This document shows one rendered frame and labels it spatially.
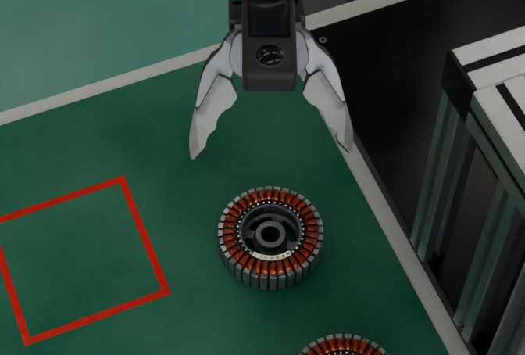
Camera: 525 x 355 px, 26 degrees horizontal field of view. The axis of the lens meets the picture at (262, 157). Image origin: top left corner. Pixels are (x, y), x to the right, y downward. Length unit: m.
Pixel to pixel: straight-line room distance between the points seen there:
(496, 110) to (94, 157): 0.56
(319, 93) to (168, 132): 0.32
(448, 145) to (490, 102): 0.14
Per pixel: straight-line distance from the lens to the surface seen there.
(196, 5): 2.43
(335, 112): 1.06
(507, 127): 0.90
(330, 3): 2.42
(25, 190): 1.30
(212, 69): 1.04
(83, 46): 2.39
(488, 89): 0.91
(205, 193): 1.27
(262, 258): 1.19
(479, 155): 1.30
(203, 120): 1.06
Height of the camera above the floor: 1.83
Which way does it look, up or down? 57 degrees down
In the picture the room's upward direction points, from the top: straight up
